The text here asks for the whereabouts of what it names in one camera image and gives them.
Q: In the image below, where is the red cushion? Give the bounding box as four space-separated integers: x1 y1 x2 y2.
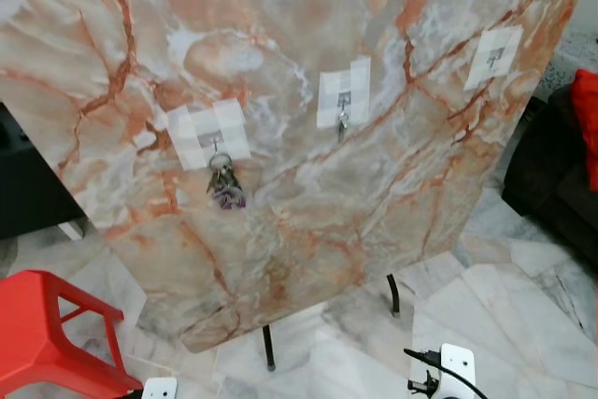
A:
570 69 598 192

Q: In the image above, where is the black board stand leg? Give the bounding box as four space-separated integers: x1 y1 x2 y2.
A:
262 324 278 372
386 273 402 318

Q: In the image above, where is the black low cabinet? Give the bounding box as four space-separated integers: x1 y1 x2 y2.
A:
0 105 90 241

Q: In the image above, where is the white cabinet leg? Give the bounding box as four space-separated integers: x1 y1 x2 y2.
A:
58 218 87 241

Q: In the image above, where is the bunch of keys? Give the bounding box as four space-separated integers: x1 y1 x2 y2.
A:
206 151 249 211

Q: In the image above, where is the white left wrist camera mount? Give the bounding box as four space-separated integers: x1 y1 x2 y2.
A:
140 378 178 399

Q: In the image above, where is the marble pattern board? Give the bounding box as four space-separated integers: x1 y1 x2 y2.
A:
0 0 597 355

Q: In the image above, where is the dark fabric sofa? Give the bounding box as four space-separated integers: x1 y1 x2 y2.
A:
503 86 598 264

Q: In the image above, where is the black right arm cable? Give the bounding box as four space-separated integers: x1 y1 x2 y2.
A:
404 348 487 399

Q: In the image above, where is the red plastic stool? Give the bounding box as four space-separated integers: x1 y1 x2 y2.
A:
0 270 146 399

